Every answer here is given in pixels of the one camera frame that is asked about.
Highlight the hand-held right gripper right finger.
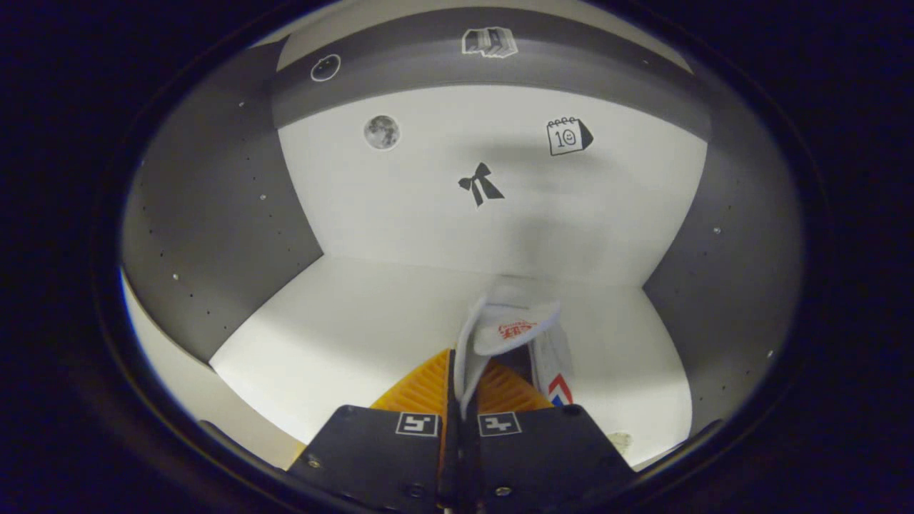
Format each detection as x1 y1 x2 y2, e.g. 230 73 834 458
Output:
461 357 636 512

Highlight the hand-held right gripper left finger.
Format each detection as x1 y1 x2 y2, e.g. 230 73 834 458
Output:
286 348 458 511

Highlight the white canvas shoe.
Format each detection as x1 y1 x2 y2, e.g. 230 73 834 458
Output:
453 282 576 422

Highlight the grey shoe cabinet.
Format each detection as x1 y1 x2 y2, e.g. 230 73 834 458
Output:
120 0 806 472

